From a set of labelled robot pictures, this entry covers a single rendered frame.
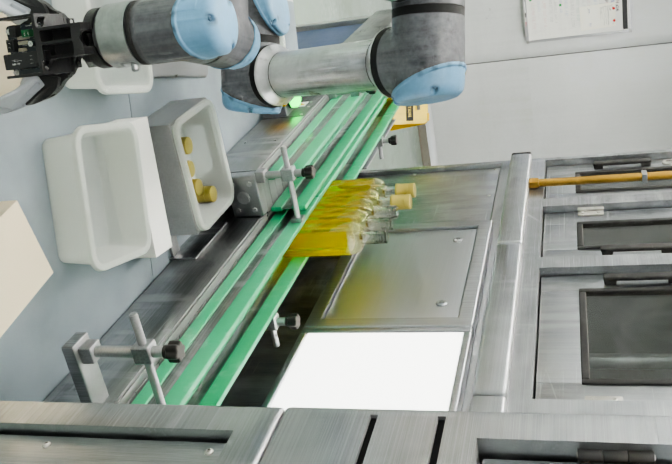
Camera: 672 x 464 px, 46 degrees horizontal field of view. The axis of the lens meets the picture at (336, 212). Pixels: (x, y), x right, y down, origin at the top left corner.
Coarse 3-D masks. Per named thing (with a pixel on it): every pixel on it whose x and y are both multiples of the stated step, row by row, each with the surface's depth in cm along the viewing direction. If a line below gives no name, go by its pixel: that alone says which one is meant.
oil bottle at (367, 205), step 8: (328, 200) 178; (336, 200) 177; (344, 200) 176; (352, 200) 175; (360, 200) 175; (368, 200) 174; (320, 208) 174; (328, 208) 174; (336, 208) 173; (344, 208) 173; (352, 208) 172; (360, 208) 171; (368, 208) 172
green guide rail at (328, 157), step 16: (368, 96) 242; (352, 112) 228; (368, 112) 225; (352, 128) 214; (336, 144) 204; (320, 160) 195; (336, 160) 192; (320, 176) 184; (288, 192) 178; (304, 192) 176; (272, 208) 171; (288, 208) 170; (304, 208) 169
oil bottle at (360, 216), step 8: (312, 216) 171; (320, 216) 170; (328, 216) 169; (336, 216) 169; (344, 216) 168; (352, 216) 167; (360, 216) 167; (368, 216) 169; (360, 224) 167; (368, 224) 167
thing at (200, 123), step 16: (192, 112) 148; (208, 112) 157; (176, 128) 143; (192, 128) 159; (208, 128) 158; (176, 144) 143; (208, 144) 160; (192, 160) 162; (208, 160) 161; (224, 160) 161; (208, 176) 163; (224, 176) 162; (192, 192) 147; (224, 192) 164; (192, 208) 149; (208, 208) 159; (224, 208) 159; (208, 224) 152
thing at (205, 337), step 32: (384, 96) 246; (320, 192) 180; (288, 224) 166; (256, 256) 155; (224, 288) 144; (256, 288) 142; (224, 320) 133; (192, 352) 126; (160, 384) 119; (192, 384) 117
